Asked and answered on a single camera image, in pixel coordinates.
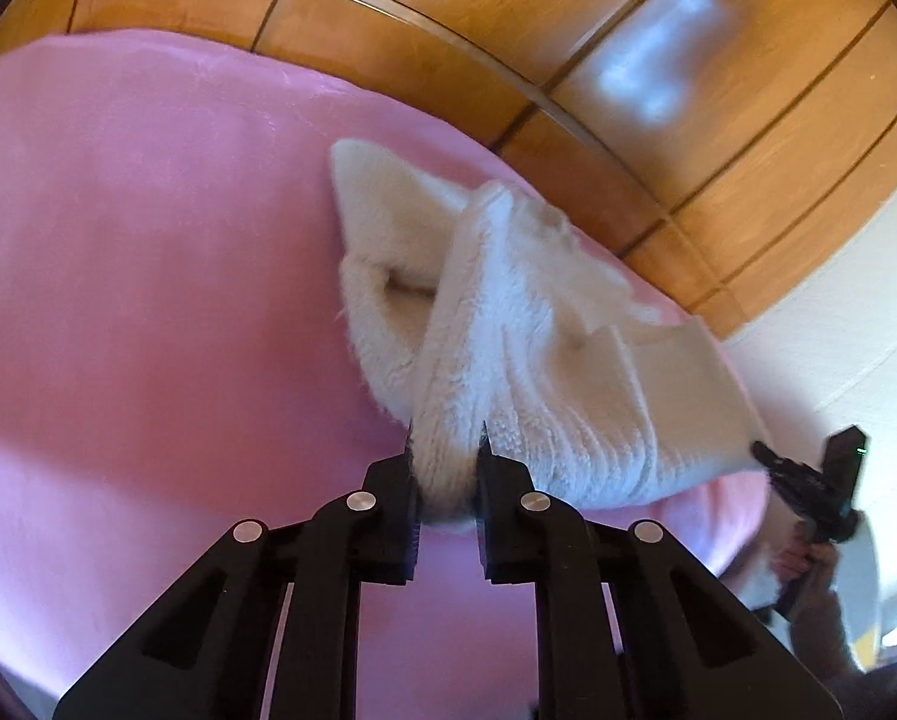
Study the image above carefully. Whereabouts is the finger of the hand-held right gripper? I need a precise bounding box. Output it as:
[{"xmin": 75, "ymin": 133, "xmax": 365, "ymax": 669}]
[{"xmin": 750, "ymin": 440, "xmax": 803, "ymax": 500}]

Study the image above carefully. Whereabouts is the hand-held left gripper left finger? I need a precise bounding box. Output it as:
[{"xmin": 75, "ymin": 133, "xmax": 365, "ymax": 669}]
[{"xmin": 53, "ymin": 435, "xmax": 423, "ymax": 720}]

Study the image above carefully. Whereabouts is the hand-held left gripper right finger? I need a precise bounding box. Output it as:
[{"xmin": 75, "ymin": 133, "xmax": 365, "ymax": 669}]
[{"xmin": 474, "ymin": 424, "xmax": 844, "ymax": 720}]

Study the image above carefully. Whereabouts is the beige knit sweater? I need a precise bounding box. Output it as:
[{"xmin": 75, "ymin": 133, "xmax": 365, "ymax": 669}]
[{"xmin": 330, "ymin": 136, "xmax": 794, "ymax": 608}]

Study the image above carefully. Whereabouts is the person's right forearm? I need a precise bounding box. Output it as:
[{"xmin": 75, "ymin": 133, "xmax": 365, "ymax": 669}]
[{"xmin": 789, "ymin": 551, "xmax": 880, "ymax": 698}]

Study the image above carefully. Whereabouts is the person's right hand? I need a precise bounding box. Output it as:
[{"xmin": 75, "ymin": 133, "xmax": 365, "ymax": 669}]
[{"xmin": 774, "ymin": 529, "xmax": 839, "ymax": 601}]

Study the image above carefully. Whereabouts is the pink blanket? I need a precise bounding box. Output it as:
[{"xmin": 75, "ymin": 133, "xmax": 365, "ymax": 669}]
[{"xmin": 0, "ymin": 28, "xmax": 775, "ymax": 720}]

